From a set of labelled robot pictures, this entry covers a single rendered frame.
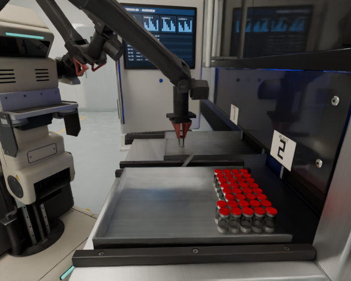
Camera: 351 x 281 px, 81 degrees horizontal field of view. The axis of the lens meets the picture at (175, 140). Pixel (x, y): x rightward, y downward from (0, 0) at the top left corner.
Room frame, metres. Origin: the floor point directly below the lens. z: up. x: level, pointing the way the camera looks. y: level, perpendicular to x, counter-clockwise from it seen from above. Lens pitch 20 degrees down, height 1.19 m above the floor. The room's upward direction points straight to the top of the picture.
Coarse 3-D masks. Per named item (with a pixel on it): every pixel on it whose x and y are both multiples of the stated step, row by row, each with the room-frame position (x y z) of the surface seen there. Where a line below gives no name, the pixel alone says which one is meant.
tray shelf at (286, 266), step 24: (144, 144) 0.80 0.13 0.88; (264, 168) 0.59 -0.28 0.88; (264, 192) 0.45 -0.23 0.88; (288, 192) 0.45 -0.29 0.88; (288, 216) 0.36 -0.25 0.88; (312, 216) 0.36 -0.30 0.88; (312, 240) 0.30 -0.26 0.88; (168, 264) 0.25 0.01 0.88; (192, 264) 0.25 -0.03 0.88; (216, 264) 0.25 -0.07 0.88; (240, 264) 0.25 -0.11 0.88; (264, 264) 0.25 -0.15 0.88; (288, 264) 0.25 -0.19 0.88; (312, 264) 0.25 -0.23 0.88
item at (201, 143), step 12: (168, 132) 0.86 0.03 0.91; (180, 132) 0.87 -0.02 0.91; (192, 132) 0.87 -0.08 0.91; (204, 132) 0.87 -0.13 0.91; (216, 132) 0.87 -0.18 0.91; (228, 132) 0.87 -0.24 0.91; (240, 132) 0.88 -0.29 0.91; (168, 144) 0.79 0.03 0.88; (192, 144) 0.79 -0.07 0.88; (204, 144) 0.79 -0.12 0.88; (216, 144) 0.79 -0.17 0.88; (228, 144) 0.79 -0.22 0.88; (240, 144) 0.79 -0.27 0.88; (168, 156) 0.61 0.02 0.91; (180, 156) 0.61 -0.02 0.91; (204, 156) 0.61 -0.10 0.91; (216, 156) 0.61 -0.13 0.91; (228, 156) 0.62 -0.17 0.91; (240, 156) 0.62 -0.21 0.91; (252, 156) 0.62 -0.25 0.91; (264, 156) 0.62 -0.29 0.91
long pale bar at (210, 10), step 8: (208, 0) 0.99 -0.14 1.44; (208, 8) 0.99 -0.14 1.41; (208, 16) 0.99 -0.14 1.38; (208, 24) 0.99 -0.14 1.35; (208, 32) 0.98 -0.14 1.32; (208, 40) 0.98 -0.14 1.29; (208, 48) 0.98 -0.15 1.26; (208, 56) 0.98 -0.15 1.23; (216, 56) 0.99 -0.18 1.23; (224, 56) 0.99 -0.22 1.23; (208, 64) 0.98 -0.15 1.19
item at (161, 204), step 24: (144, 168) 0.52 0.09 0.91; (168, 168) 0.53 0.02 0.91; (192, 168) 0.53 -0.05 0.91; (216, 168) 0.53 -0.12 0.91; (240, 168) 0.53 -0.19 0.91; (120, 192) 0.45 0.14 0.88; (144, 192) 0.45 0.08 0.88; (168, 192) 0.45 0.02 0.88; (192, 192) 0.45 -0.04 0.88; (216, 192) 0.45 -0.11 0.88; (120, 216) 0.36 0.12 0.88; (144, 216) 0.36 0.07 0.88; (168, 216) 0.36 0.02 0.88; (192, 216) 0.36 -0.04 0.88; (96, 240) 0.27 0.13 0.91; (120, 240) 0.27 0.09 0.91; (144, 240) 0.27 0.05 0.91; (168, 240) 0.27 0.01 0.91; (192, 240) 0.27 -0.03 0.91; (216, 240) 0.27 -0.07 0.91; (240, 240) 0.27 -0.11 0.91; (264, 240) 0.27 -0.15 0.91; (288, 240) 0.27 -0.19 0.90
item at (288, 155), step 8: (280, 136) 0.42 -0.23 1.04; (272, 144) 0.45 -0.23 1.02; (280, 144) 0.41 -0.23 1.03; (288, 144) 0.39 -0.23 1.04; (272, 152) 0.44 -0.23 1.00; (280, 152) 0.41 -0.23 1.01; (288, 152) 0.38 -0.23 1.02; (280, 160) 0.40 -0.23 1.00; (288, 160) 0.38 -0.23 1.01; (288, 168) 0.37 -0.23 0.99
